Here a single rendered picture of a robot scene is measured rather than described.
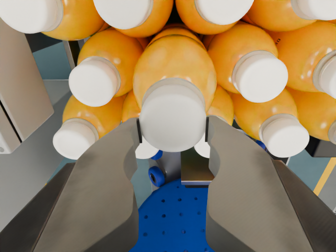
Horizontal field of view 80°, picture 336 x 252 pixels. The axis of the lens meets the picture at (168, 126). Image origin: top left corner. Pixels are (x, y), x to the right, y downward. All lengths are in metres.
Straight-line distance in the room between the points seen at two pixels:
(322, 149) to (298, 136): 0.19
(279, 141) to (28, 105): 0.29
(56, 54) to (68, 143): 1.28
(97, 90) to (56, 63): 1.33
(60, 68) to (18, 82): 1.22
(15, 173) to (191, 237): 0.77
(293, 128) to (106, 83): 0.17
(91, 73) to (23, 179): 0.87
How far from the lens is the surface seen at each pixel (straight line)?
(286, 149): 0.24
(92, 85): 0.19
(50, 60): 1.53
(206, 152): 0.21
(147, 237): 0.37
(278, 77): 0.19
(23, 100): 0.30
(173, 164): 0.46
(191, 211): 0.39
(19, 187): 1.01
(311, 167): 2.07
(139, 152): 0.21
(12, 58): 0.30
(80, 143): 0.23
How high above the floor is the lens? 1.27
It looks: 58 degrees down
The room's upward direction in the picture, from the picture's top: 176 degrees counter-clockwise
